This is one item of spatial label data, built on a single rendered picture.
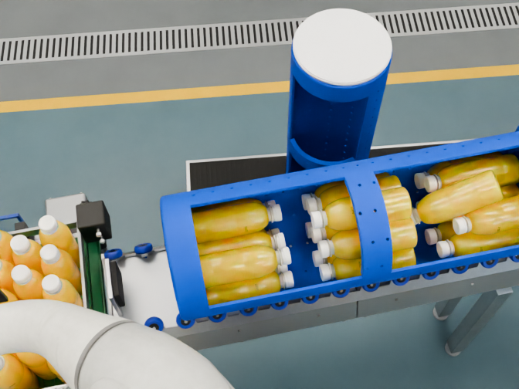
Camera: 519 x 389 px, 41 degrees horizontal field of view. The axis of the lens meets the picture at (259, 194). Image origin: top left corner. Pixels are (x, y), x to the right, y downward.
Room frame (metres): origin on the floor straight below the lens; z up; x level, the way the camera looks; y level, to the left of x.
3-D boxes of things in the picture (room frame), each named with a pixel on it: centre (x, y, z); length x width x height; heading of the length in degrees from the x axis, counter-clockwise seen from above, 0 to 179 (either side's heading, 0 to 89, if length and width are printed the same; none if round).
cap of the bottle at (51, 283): (0.57, 0.46, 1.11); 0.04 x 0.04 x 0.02
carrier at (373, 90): (1.30, -0.24, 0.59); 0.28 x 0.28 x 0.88
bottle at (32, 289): (0.60, 0.53, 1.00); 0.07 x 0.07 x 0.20
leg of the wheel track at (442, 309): (0.87, -0.68, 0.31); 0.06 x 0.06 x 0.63; 10
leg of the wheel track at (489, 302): (0.73, -0.70, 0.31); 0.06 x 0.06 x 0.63; 10
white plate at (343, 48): (1.30, -0.24, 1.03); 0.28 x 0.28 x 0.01
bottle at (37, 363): (0.45, 0.50, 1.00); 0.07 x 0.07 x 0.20
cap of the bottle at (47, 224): (0.72, 0.49, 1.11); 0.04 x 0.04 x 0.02
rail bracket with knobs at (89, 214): (0.80, 0.42, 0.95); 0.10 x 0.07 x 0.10; 10
